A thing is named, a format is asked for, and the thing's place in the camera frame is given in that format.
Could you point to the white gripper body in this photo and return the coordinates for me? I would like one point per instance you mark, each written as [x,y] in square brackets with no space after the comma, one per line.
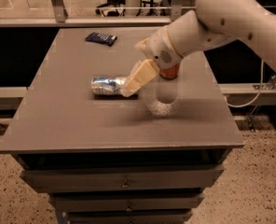
[158,52]

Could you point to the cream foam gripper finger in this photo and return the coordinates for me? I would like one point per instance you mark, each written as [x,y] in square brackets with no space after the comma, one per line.
[143,47]
[142,73]

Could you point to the silver blue redbull can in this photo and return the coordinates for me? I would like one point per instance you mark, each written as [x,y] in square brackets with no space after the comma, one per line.
[109,86]

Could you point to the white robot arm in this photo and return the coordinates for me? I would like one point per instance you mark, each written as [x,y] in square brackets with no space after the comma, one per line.
[212,24]

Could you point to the orange coca-cola can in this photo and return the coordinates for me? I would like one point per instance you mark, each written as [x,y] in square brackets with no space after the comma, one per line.
[170,73]

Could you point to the dark blue snack packet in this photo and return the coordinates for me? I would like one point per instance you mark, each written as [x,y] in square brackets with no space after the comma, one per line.
[100,38]

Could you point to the grey drawer cabinet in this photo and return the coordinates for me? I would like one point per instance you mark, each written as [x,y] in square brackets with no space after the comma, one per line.
[113,160]

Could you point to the metal railing frame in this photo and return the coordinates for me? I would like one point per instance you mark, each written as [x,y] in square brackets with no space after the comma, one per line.
[91,13]

